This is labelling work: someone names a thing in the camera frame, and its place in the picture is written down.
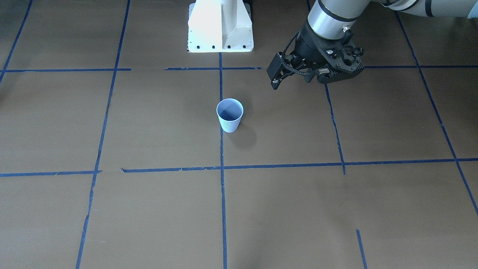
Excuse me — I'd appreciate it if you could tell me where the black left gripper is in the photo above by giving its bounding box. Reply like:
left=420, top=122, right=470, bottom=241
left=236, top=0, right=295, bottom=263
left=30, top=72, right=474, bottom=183
left=267, top=22, right=365, bottom=90

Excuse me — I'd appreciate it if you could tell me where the blue ribbed plastic cup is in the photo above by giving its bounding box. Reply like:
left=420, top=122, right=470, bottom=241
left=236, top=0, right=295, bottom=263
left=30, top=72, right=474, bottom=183
left=216, top=98, right=244, bottom=133

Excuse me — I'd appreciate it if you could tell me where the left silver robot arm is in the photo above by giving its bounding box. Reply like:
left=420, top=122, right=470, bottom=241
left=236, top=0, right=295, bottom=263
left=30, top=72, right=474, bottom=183
left=267, top=0, right=477, bottom=90

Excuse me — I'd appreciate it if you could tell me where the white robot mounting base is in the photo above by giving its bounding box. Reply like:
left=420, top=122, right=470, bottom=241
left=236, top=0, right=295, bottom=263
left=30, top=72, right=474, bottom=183
left=187, top=0, right=254, bottom=53

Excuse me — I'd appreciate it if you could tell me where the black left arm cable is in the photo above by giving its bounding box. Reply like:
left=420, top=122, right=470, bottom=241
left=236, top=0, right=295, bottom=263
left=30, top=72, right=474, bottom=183
left=282, top=29, right=322, bottom=76

